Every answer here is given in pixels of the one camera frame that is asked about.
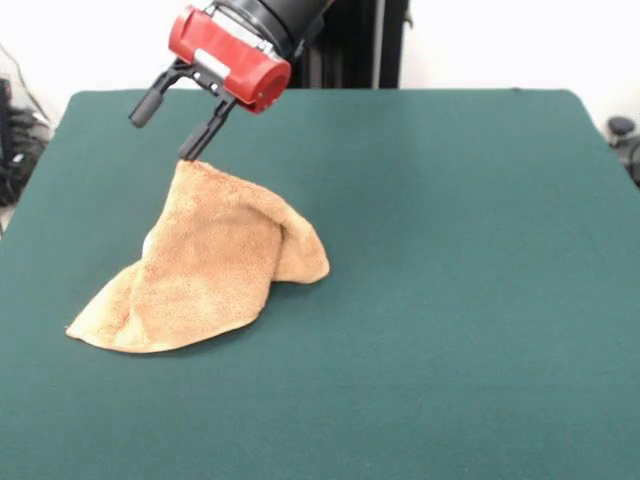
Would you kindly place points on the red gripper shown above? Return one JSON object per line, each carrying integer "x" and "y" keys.
{"x": 230, "y": 65}

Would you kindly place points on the orange terry towel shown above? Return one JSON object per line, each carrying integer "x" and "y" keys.
{"x": 210, "y": 270}

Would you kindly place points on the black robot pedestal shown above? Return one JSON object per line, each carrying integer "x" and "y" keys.
{"x": 350, "y": 50}

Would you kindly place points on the dark green table cloth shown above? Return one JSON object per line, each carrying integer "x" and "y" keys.
{"x": 450, "y": 300}

